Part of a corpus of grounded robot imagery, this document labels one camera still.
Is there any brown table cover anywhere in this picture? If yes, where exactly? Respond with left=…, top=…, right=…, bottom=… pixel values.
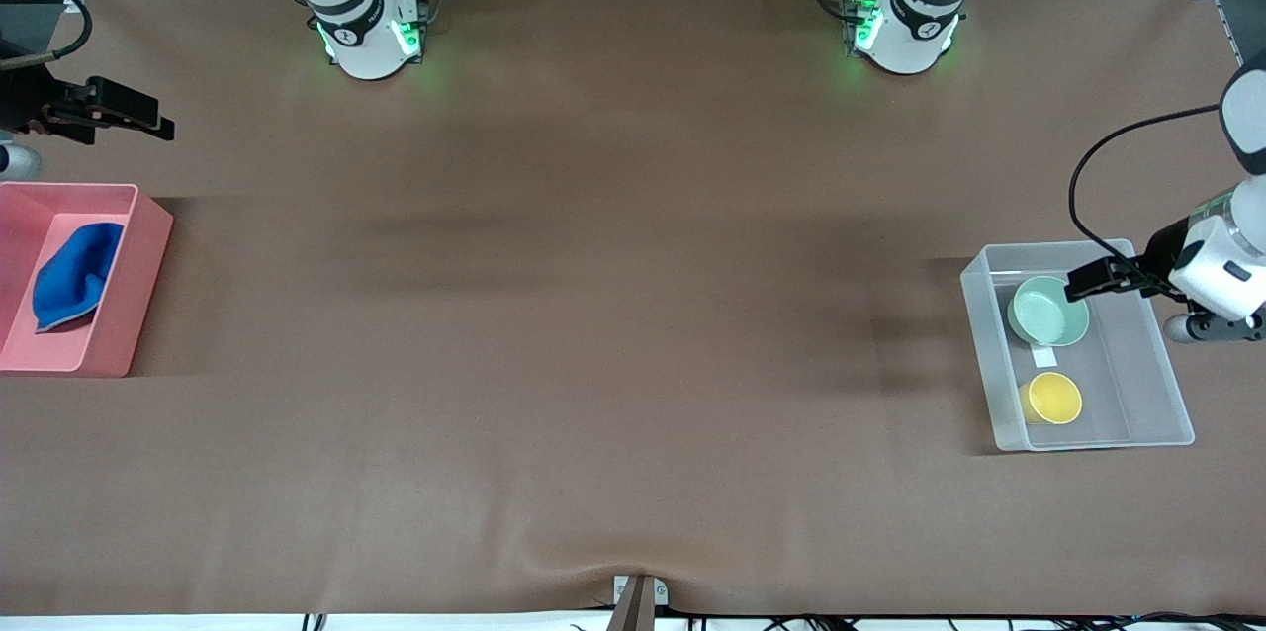
left=0, top=0, right=1266, bottom=617

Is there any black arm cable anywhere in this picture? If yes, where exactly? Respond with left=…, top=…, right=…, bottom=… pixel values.
left=0, top=0, right=93, bottom=70
left=1067, top=103, right=1227, bottom=261

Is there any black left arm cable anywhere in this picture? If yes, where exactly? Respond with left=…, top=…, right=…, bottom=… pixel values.
left=1067, top=103, right=1227, bottom=261

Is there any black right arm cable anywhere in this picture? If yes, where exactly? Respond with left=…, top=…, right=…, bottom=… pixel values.
left=0, top=0, right=93, bottom=70

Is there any pink plastic bin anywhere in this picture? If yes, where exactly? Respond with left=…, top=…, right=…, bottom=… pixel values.
left=0, top=182, right=175, bottom=378

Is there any clear plastic bin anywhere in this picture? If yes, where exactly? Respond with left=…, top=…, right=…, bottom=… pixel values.
left=959, top=238, right=1195, bottom=454

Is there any mount post with grey plate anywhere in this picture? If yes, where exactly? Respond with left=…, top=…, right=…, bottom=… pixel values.
left=607, top=575, right=670, bottom=631

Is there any yellow cup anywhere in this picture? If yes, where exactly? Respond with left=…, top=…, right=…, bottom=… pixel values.
left=1019, top=372, right=1082, bottom=426

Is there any blue microfibre cloth grey edge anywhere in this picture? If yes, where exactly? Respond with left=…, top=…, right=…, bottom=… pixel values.
left=33, top=223, right=125, bottom=333

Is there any pale green bowl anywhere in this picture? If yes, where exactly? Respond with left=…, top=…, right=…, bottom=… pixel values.
left=1007, top=276, right=1090, bottom=347

